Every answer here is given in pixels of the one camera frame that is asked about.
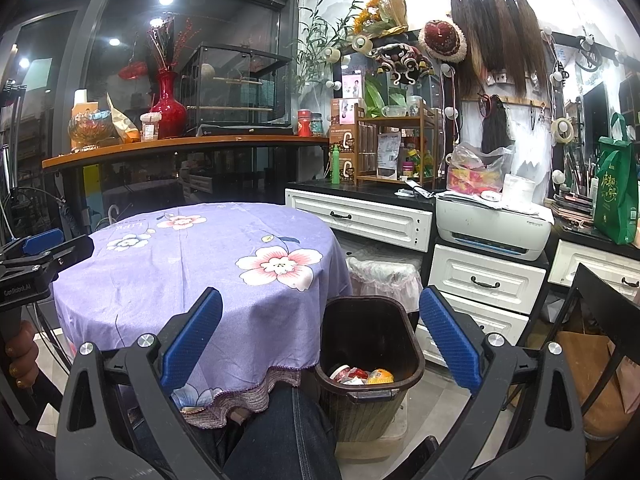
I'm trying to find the purple floral tablecloth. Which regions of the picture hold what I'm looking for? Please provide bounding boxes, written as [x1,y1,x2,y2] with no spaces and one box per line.
[51,201,353,428]

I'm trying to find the green tote bag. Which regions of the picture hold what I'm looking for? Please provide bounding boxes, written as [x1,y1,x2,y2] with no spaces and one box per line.
[592,112,640,246]

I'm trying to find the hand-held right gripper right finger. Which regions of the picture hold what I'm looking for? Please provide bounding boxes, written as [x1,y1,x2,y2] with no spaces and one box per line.
[419,285,586,480]

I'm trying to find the gold glass bowl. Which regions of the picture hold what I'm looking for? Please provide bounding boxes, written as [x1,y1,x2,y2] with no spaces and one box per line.
[67,109,115,153]

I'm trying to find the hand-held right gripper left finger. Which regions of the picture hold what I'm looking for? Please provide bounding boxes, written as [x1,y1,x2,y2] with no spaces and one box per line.
[55,286,228,480]

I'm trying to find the stool with lace cover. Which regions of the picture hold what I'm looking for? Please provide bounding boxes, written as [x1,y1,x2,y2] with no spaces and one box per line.
[346,255,423,311]

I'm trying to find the wooden shelf rack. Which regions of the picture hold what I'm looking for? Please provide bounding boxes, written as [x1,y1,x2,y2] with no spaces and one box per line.
[356,100,443,188]

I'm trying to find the white hair tool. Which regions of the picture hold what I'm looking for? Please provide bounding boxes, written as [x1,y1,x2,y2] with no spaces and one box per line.
[397,180,436,200]

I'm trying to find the white drawer unit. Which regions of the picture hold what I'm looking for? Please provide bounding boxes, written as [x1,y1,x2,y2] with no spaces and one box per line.
[417,244,547,366]

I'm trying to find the hanging brown hair wig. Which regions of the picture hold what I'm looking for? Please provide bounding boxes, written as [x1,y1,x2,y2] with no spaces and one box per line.
[450,0,548,101]

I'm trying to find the dark brown trash bin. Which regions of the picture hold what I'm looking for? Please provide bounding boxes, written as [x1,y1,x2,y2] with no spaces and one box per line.
[314,296,426,443]

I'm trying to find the kraft snack bag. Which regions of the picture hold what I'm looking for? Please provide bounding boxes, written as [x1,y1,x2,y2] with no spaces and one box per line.
[106,92,142,145]

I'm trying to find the red ceramic vase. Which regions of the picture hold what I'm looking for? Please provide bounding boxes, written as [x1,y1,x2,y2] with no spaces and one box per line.
[149,71,188,140]

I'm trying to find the red dried branches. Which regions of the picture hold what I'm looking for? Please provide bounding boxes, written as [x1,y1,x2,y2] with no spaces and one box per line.
[145,17,201,73]

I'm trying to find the green leafy branch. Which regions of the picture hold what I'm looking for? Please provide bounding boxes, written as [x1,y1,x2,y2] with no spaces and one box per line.
[295,2,361,96]

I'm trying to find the red knitted hat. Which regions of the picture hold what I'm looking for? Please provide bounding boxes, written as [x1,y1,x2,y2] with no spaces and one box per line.
[417,19,468,63]

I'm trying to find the pink box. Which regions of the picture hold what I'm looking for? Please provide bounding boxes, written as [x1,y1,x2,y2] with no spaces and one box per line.
[340,74,364,126]

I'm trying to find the wooden counter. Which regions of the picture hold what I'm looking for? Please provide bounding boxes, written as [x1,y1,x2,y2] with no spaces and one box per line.
[42,134,331,170]

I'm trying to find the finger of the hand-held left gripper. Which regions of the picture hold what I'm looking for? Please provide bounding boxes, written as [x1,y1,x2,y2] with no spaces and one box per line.
[0,229,63,261]
[37,234,95,281]

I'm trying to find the black chair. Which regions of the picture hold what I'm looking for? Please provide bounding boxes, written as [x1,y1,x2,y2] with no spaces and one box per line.
[495,262,640,466]

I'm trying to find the sunflower bouquet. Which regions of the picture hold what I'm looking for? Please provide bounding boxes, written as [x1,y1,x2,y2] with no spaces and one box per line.
[352,0,408,38]

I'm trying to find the lion head ornament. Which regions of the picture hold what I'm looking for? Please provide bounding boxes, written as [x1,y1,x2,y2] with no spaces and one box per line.
[372,42,435,86]

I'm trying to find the glass cage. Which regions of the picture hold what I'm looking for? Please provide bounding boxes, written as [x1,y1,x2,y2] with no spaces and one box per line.
[177,42,293,136]

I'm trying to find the white printer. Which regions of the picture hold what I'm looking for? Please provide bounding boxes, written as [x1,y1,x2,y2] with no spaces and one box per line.
[435,192,555,262]

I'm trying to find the plastic bag of red packets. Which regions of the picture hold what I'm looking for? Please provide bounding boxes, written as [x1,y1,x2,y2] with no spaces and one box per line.
[445,142,516,196]

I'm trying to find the long white drawer cabinet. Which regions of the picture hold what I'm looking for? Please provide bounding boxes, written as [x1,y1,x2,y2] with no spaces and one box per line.
[285,187,433,253]

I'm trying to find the person's left hand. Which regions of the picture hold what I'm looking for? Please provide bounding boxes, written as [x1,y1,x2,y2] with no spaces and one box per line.
[2,322,40,391]

